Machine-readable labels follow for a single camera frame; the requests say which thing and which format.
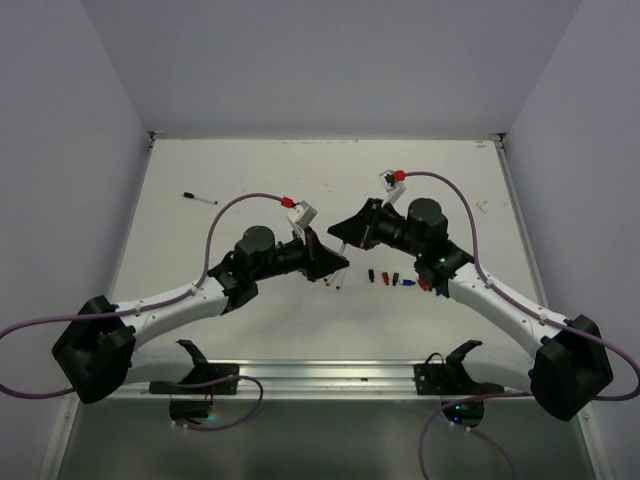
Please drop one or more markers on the black marker pen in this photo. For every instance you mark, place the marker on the black marker pen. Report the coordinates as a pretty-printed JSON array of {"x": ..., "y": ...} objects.
[
  {"x": 341, "y": 279},
  {"x": 192, "y": 196}
]

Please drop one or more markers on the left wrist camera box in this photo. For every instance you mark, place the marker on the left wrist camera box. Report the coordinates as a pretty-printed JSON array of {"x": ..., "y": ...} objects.
[{"x": 300, "y": 216}]

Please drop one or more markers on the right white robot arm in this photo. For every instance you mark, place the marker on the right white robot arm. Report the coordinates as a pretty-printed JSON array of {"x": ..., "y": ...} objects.
[{"x": 566, "y": 367}]

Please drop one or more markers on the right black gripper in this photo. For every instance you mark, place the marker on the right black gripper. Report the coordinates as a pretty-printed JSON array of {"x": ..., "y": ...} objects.
[{"x": 358, "y": 229}]

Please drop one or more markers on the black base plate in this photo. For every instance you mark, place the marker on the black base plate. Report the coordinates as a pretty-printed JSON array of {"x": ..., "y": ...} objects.
[
  {"x": 435, "y": 380},
  {"x": 220, "y": 375}
]

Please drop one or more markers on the left controller board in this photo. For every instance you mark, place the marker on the left controller board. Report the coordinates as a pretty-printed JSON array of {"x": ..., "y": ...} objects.
[{"x": 194, "y": 412}]

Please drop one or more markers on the aluminium mounting rail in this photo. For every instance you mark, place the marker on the aluminium mounting rail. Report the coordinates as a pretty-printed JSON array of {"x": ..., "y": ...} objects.
[{"x": 325, "y": 377}]

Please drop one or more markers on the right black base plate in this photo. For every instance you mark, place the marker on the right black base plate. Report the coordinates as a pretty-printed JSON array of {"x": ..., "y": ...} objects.
[{"x": 435, "y": 380}]

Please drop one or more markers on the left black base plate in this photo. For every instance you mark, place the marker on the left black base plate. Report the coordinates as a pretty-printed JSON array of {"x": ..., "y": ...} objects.
[{"x": 220, "y": 375}]

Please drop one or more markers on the right controller board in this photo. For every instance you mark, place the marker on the right controller board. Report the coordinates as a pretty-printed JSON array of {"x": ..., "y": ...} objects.
[{"x": 469, "y": 414}]

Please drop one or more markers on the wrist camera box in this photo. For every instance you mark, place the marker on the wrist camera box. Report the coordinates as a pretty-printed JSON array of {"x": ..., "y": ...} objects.
[
  {"x": 393, "y": 182},
  {"x": 300, "y": 216}
]

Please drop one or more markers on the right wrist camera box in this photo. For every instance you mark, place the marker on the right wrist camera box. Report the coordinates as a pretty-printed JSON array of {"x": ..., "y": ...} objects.
[{"x": 393, "y": 182}]

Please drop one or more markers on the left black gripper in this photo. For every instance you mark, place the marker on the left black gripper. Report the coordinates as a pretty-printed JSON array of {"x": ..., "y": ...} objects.
[{"x": 319, "y": 260}]

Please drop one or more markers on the controller board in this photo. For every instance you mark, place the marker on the controller board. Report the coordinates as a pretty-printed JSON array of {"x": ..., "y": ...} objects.
[
  {"x": 194, "y": 412},
  {"x": 469, "y": 414}
]

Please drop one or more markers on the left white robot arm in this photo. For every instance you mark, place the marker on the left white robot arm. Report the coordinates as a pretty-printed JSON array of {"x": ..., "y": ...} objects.
[{"x": 107, "y": 345}]

